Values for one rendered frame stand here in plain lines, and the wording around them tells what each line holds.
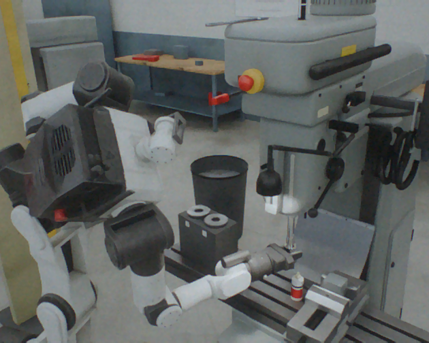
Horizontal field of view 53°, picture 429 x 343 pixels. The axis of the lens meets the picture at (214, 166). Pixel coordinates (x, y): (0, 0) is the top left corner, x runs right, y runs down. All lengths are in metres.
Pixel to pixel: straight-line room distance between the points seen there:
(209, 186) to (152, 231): 2.30
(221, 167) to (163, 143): 2.71
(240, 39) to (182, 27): 6.36
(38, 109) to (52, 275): 0.52
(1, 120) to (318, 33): 1.93
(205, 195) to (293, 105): 2.29
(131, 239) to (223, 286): 0.41
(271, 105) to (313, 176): 0.25
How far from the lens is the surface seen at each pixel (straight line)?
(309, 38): 1.06
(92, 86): 1.17
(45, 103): 1.31
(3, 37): 2.59
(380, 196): 1.72
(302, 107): 1.16
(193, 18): 7.28
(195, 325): 2.91
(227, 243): 1.66
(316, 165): 1.29
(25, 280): 3.01
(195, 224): 1.67
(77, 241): 1.48
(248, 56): 1.11
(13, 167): 1.36
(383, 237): 1.83
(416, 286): 3.44
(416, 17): 5.55
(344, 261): 1.81
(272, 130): 1.27
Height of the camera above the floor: 1.99
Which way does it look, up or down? 23 degrees down
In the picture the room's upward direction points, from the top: 2 degrees counter-clockwise
